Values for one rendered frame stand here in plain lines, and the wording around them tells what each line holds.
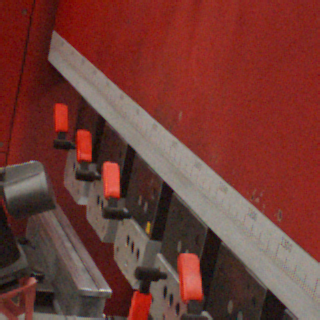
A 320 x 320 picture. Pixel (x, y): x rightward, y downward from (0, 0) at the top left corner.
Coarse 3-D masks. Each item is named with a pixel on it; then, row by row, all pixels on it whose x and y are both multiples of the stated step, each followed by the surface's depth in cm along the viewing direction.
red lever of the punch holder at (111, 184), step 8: (104, 168) 168; (112, 168) 168; (104, 176) 168; (112, 176) 167; (104, 184) 167; (112, 184) 166; (104, 192) 166; (112, 192) 166; (112, 200) 165; (104, 208) 164; (112, 208) 164; (120, 208) 165; (104, 216) 164; (112, 216) 164; (120, 216) 164; (128, 216) 165
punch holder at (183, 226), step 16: (176, 208) 147; (176, 224) 146; (192, 224) 140; (176, 240) 145; (192, 240) 140; (208, 240) 136; (160, 256) 150; (176, 256) 145; (208, 256) 137; (176, 272) 144; (208, 272) 137; (160, 288) 148; (176, 288) 142; (208, 288) 138; (160, 304) 147; (176, 304) 142
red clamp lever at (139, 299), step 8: (136, 272) 146; (144, 272) 145; (152, 272) 145; (160, 272) 146; (144, 280) 146; (152, 280) 146; (144, 288) 146; (136, 296) 146; (144, 296) 146; (136, 304) 146; (144, 304) 146; (136, 312) 146; (144, 312) 146
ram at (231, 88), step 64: (64, 0) 228; (128, 0) 182; (192, 0) 152; (256, 0) 130; (64, 64) 221; (128, 64) 178; (192, 64) 149; (256, 64) 128; (128, 128) 173; (192, 128) 145; (256, 128) 125; (192, 192) 142; (256, 192) 123; (256, 256) 121
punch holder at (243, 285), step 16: (224, 256) 129; (224, 272) 128; (240, 272) 124; (224, 288) 128; (240, 288) 123; (256, 288) 119; (208, 304) 132; (224, 304) 127; (240, 304) 123; (256, 304) 119; (272, 304) 118
